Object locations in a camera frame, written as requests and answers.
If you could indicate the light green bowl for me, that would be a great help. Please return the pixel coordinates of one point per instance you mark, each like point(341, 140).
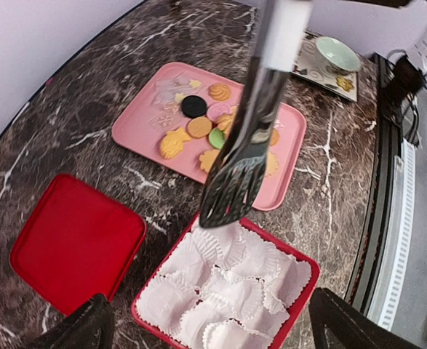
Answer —
point(337, 56)

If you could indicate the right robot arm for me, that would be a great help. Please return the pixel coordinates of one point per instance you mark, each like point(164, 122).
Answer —
point(400, 94)

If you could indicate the fish shaped cookie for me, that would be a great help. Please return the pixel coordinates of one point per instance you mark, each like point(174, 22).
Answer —
point(173, 142)

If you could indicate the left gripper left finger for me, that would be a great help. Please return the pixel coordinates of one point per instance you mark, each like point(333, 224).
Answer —
point(92, 325)

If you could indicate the pink tray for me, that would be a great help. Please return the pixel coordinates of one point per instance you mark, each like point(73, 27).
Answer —
point(135, 131)

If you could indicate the white paper cupcake liners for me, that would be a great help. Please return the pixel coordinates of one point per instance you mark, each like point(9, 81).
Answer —
point(224, 287)

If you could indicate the round tan cookie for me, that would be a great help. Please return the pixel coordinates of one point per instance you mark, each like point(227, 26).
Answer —
point(199, 127)

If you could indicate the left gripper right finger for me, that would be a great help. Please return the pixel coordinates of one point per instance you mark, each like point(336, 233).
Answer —
point(336, 324)

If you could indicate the red cookie box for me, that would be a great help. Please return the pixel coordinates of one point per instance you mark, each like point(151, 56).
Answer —
point(227, 287)

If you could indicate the red box lid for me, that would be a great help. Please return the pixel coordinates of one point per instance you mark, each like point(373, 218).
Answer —
point(77, 243)

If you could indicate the green round cookie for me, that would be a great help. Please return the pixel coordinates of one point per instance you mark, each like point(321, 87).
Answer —
point(216, 138)

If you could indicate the white cable duct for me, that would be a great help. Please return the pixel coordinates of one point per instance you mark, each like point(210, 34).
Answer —
point(400, 232)

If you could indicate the black round cookie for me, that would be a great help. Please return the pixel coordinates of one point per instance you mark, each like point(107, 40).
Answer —
point(193, 106)

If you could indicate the floral square plate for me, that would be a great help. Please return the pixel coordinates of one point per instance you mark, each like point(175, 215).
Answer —
point(310, 66)

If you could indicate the metal serving tongs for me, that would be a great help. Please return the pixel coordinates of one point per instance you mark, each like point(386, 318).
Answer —
point(237, 173)

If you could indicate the swirl cookie right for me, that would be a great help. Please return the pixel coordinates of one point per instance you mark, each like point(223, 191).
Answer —
point(220, 92)

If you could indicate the pink round cookie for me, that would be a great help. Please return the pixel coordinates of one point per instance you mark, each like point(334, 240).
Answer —
point(216, 110)

